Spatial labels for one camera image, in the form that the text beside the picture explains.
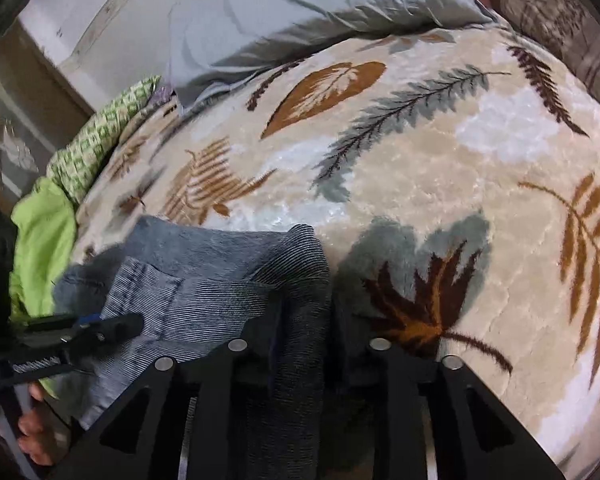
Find green patterned cloth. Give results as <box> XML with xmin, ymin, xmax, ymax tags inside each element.
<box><xmin>46</xmin><ymin>75</ymin><xmax>162</xmax><ymax>206</ymax></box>

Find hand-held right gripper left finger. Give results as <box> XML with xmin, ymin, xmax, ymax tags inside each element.
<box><xmin>45</xmin><ymin>337</ymin><xmax>273</xmax><ymax>480</ymax></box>

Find beige leaf print blanket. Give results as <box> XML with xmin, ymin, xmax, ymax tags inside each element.
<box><xmin>72</xmin><ymin>22</ymin><xmax>600</xmax><ymax>480</ymax></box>

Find brown wooden furniture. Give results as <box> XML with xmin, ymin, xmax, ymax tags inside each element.
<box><xmin>0</xmin><ymin>25</ymin><xmax>97</xmax><ymax>213</ymax></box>

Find white mattress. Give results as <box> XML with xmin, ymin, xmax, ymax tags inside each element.
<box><xmin>17</xmin><ymin>0</ymin><xmax>181</xmax><ymax>87</ymax></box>

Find grey denim pants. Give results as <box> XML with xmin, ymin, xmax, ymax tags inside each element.
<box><xmin>52</xmin><ymin>216</ymin><xmax>334</xmax><ymax>480</ymax></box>

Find lime green cloth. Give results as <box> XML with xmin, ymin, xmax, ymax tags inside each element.
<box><xmin>9</xmin><ymin>176</ymin><xmax>79</xmax><ymax>323</ymax></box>

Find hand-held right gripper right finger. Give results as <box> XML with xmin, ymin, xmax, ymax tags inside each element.
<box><xmin>330</xmin><ymin>302</ymin><xmax>567</xmax><ymax>480</ymax></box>

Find person's left hand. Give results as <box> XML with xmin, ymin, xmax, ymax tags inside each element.
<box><xmin>16</xmin><ymin>381</ymin><xmax>57</xmax><ymax>467</ymax></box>

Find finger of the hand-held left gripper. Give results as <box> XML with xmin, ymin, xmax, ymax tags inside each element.
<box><xmin>22</xmin><ymin>313</ymin><xmax>104</xmax><ymax>337</ymax></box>
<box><xmin>55</xmin><ymin>312</ymin><xmax>145</xmax><ymax>357</ymax></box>

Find light blue pillow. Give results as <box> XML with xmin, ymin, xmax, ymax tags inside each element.
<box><xmin>167</xmin><ymin>0</ymin><xmax>497</xmax><ymax>112</ymax></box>

